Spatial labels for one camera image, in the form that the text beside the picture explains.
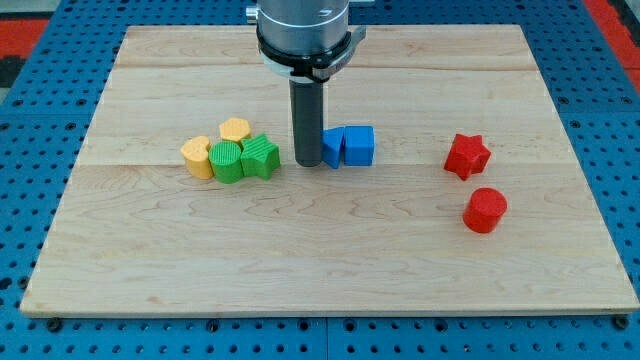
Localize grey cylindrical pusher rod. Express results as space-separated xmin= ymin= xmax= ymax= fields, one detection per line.
xmin=289 ymin=81 xmax=324 ymax=167

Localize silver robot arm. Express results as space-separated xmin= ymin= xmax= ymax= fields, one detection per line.
xmin=245 ymin=0 xmax=367 ymax=167

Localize green star block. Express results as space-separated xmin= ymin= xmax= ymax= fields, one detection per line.
xmin=240 ymin=134 xmax=280 ymax=180

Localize red star block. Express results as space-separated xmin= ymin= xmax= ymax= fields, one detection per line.
xmin=444 ymin=133 xmax=491 ymax=181

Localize blue triangular block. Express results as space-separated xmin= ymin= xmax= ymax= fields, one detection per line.
xmin=322 ymin=127 xmax=345 ymax=169

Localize blue cube block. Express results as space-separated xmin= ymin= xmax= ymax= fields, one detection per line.
xmin=344 ymin=126 xmax=375 ymax=166

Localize yellow hexagon block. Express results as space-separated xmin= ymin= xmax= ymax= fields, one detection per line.
xmin=219 ymin=117 xmax=251 ymax=145

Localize green cylinder block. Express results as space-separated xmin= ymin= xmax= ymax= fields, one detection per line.
xmin=209 ymin=141 xmax=244 ymax=184

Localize yellow heart block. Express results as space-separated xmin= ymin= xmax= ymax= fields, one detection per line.
xmin=180 ymin=136 xmax=214 ymax=179

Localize light wooden board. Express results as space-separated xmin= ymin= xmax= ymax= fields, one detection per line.
xmin=21 ymin=25 xmax=639 ymax=318

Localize red cylinder block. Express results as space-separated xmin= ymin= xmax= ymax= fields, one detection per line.
xmin=462 ymin=187 xmax=508 ymax=233

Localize black clamp ring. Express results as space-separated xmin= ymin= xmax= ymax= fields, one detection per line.
xmin=256 ymin=24 xmax=368 ymax=84

